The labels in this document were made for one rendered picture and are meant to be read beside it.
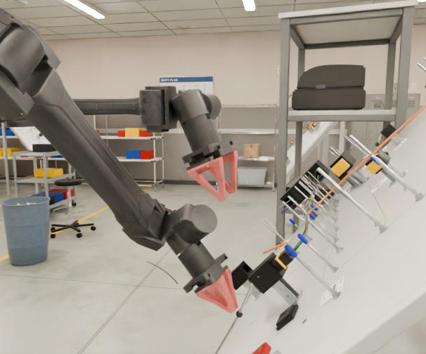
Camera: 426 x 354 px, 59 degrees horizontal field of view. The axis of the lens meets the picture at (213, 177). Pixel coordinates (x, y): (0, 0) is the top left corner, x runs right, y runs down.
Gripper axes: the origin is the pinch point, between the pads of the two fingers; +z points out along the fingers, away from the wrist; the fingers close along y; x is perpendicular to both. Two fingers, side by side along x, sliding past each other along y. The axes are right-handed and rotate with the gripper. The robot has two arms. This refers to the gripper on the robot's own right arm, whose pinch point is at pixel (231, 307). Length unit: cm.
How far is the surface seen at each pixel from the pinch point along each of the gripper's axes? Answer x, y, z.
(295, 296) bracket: -12.3, 1.1, 4.4
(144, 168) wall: 446, 647, -207
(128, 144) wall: 438, 642, -275
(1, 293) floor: 270, 120, -74
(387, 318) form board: -33.2, -25.9, 1.7
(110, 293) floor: 209, 159, -19
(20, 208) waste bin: 261, 173, -136
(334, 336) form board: -25.7, -22.4, 2.9
